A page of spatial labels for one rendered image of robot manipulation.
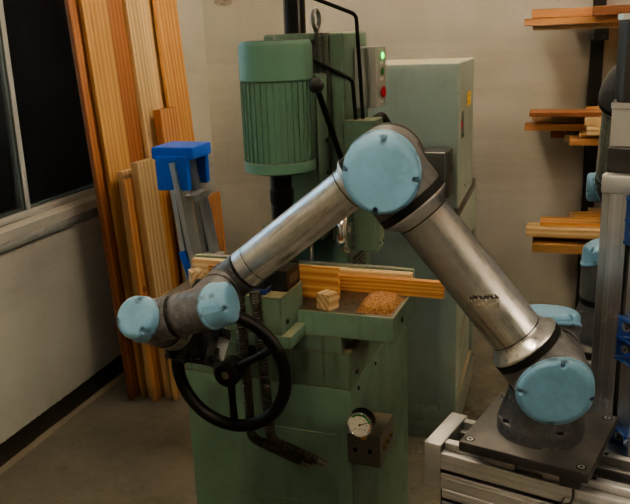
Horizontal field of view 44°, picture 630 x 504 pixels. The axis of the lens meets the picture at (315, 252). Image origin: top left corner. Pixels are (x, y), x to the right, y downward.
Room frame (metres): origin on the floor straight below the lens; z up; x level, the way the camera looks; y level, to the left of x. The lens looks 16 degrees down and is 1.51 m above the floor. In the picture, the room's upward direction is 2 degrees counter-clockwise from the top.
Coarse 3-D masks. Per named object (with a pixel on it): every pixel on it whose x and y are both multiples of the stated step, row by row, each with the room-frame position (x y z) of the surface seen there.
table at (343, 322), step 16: (176, 288) 1.89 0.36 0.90; (304, 304) 1.73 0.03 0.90; (352, 304) 1.72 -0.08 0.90; (400, 304) 1.71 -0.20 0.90; (304, 320) 1.69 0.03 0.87; (320, 320) 1.68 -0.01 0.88; (336, 320) 1.66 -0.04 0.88; (352, 320) 1.65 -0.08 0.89; (368, 320) 1.64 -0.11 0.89; (384, 320) 1.62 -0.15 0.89; (400, 320) 1.68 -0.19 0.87; (288, 336) 1.61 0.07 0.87; (336, 336) 1.66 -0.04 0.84; (352, 336) 1.65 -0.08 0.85; (368, 336) 1.64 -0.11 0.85; (384, 336) 1.62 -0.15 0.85
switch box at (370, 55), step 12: (360, 48) 2.09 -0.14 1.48; (372, 48) 2.08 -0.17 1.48; (384, 48) 2.15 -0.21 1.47; (372, 60) 2.08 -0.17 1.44; (384, 60) 2.15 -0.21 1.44; (372, 72) 2.08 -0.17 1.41; (384, 72) 2.15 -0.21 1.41; (372, 84) 2.08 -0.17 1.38; (384, 84) 2.15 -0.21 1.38; (372, 96) 2.08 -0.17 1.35; (372, 108) 2.08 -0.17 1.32
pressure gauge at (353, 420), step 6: (360, 408) 1.60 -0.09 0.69; (354, 414) 1.58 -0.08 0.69; (360, 414) 1.58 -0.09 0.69; (366, 414) 1.58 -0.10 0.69; (372, 414) 1.59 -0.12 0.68; (348, 420) 1.59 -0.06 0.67; (354, 420) 1.58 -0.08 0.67; (360, 420) 1.58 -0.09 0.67; (366, 420) 1.57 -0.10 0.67; (372, 420) 1.58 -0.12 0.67; (348, 426) 1.59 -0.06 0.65; (354, 426) 1.58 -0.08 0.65; (360, 426) 1.58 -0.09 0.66; (366, 426) 1.57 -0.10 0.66; (372, 426) 1.57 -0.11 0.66; (354, 432) 1.58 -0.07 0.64; (360, 432) 1.58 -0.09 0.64; (366, 432) 1.57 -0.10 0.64; (360, 438) 1.60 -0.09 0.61; (366, 438) 1.60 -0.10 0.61
